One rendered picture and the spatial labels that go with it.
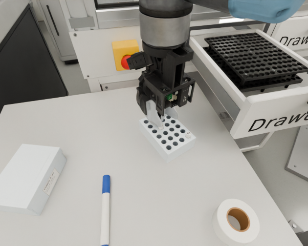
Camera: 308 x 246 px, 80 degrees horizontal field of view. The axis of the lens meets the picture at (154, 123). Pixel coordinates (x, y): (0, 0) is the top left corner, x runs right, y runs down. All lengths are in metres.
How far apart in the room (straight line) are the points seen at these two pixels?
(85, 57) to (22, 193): 0.38
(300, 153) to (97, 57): 1.47
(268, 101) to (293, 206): 1.12
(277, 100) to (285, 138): 1.36
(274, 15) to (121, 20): 0.42
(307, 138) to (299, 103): 1.35
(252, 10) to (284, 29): 0.59
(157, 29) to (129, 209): 0.32
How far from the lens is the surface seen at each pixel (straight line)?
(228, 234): 0.37
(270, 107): 0.41
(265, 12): 0.21
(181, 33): 0.29
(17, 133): 0.61
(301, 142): 1.75
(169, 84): 0.31
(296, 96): 0.43
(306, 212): 1.48
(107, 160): 0.46
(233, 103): 0.44
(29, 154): 0.47
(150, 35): 0.29
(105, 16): 0.56
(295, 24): 0.82
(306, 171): 1.60
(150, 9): 0.27
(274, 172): 1.52
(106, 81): 0.65
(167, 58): 0.29
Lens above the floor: 1.14
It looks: 48 degrees down
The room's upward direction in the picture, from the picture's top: straight up
